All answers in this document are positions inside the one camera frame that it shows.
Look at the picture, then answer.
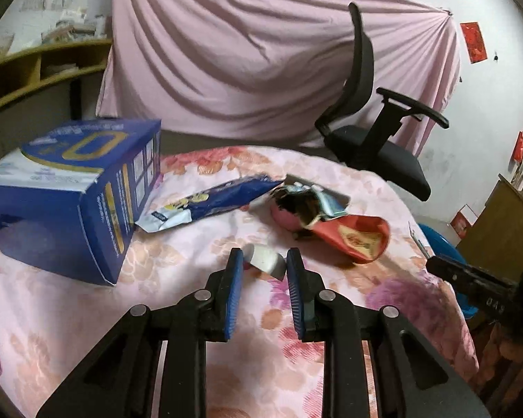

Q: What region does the wooden wall shelf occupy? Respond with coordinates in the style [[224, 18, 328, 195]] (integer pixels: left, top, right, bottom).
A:
[[0, 38, 113, 118]]

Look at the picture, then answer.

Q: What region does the blue snack wrapper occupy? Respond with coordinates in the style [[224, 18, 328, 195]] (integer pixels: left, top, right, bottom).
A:
[[135, 174, 286, 232]]

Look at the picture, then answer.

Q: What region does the white paper scrap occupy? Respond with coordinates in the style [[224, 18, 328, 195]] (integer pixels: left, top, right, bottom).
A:
[[243, 245, 287, 282]]

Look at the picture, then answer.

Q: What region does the floral blanket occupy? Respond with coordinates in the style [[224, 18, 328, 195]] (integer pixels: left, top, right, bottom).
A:
[[0, 145, 480, 418]]

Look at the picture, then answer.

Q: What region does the blue plastic bin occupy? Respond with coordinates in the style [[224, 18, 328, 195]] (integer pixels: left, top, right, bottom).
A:
[[418, 223, 480, 319]]

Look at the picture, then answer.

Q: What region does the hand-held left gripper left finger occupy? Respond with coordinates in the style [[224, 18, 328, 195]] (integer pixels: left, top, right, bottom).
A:
[[35, 247, 245, 418]]

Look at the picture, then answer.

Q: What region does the crumpled foil wrapper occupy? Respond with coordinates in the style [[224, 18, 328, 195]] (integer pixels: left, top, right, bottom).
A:
[[279, 174, 350, 228]]

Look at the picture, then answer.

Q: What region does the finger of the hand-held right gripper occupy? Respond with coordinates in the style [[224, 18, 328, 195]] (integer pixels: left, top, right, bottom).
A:
[[426, 254, 521, 314]]

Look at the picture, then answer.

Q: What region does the blue cardboard carton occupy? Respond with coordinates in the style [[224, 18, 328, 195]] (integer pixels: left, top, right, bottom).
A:
[[0, 118, 163, 287]]

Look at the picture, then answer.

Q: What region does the pink curtain cloth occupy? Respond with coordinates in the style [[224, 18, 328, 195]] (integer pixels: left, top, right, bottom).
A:
[[96, 0, 462, 157]]

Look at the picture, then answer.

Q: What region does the red snack bag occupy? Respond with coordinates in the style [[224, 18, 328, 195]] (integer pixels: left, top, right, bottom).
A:
[[307, 214, 391, 265]]

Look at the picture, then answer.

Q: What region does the black office chair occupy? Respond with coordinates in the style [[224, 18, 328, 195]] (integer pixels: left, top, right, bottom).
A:
[[314, 2, 449, 202]]

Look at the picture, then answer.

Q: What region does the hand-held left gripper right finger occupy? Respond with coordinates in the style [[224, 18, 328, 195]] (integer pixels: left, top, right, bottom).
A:
[[286, 247, 493, 418]]

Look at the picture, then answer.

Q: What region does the large red wall poster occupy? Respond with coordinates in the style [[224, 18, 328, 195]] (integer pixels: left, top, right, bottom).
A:
[[460, 22, 488, 64]]

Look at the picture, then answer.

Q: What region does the wooden cabinet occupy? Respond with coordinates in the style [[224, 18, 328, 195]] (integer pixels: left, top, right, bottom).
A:
[[455, 174, 523, 271]]

